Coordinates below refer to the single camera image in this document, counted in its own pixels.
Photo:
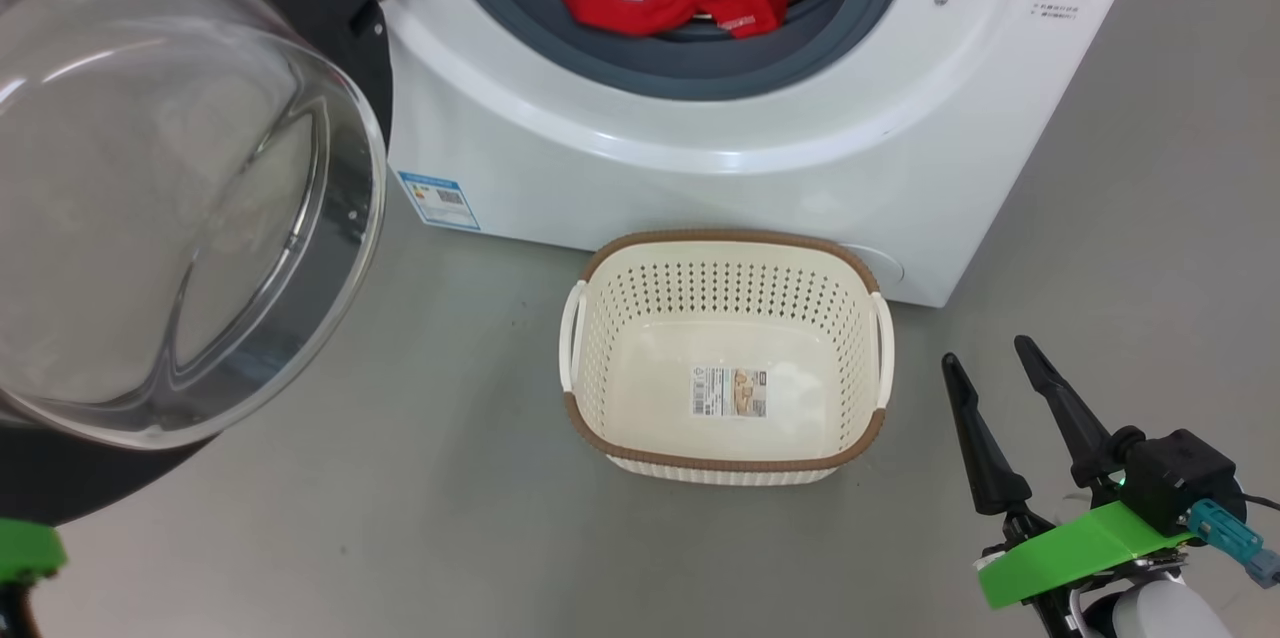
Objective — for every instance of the blue energy label sticker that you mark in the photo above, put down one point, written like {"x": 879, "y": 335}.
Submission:
{"x": 438, "y": 200}

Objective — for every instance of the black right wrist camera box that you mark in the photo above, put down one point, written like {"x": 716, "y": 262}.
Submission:
{"x": 1185, "y": 478}

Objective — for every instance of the cream perforated laundry basket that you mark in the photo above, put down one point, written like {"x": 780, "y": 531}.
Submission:
{"x": 600, "y": 338}

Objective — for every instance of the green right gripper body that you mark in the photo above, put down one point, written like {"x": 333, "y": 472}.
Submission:
{"x": 1070, "y": 553}

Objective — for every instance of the round drain filter cover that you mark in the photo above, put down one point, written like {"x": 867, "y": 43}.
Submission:
{"x": 888, "y": 266}

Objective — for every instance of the round glass washing machine door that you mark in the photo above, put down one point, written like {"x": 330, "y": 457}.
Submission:
{"x": 150, "y": 218}

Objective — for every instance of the white front-load washing machine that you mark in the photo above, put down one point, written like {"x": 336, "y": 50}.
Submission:
{"x": 700, "y": 198}

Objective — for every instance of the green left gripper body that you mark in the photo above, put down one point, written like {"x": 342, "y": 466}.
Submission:
{"x": 28, "y": 550}

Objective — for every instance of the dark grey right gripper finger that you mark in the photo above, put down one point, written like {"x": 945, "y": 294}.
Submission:
{"x": 1080, "y": 438}
{"x": 990, "y": 468}

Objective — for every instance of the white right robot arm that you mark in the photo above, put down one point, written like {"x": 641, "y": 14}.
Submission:
{"x": 1160, "y": 616}

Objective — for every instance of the paper label with barcode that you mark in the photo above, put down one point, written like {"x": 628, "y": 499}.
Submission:
{"x": 728, "y": 392}

